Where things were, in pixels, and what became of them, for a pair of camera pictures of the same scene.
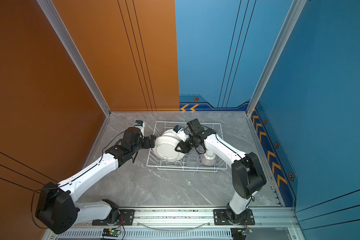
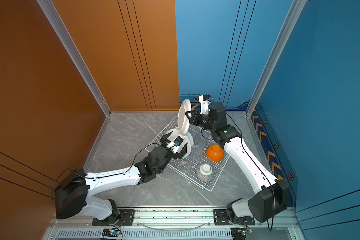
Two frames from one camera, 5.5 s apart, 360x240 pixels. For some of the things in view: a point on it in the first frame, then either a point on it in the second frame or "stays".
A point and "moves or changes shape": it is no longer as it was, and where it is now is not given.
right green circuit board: x=240 y=233 stays
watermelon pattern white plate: x=164 y=147 moves or changes shape
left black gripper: x=148 y=145 to x=181 y=154
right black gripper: x=183 y=148 to x=194 y=119
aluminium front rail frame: x=276 y=223 stays
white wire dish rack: x=178 y=147 moves or changes shape
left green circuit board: x=111 y=232 stays
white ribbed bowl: x=209 y=158 to x=204 y=173
